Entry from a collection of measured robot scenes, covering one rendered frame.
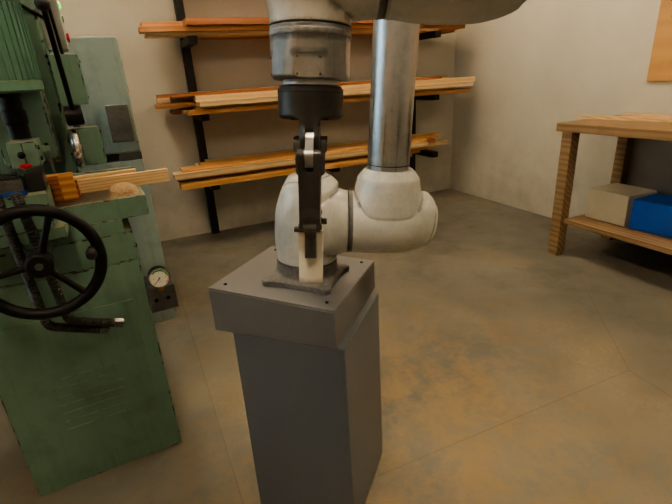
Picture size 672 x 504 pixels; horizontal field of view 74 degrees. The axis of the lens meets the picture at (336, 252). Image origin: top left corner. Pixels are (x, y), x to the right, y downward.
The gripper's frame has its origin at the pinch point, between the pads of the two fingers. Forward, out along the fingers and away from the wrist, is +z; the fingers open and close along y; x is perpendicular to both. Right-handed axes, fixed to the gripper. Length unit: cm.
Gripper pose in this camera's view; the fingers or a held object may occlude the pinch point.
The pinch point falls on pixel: (311, 253)
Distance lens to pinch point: 57.3
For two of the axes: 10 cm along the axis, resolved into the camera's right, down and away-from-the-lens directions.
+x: 10.0, 0.1, 0.2
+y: 0.1, 3.1, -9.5
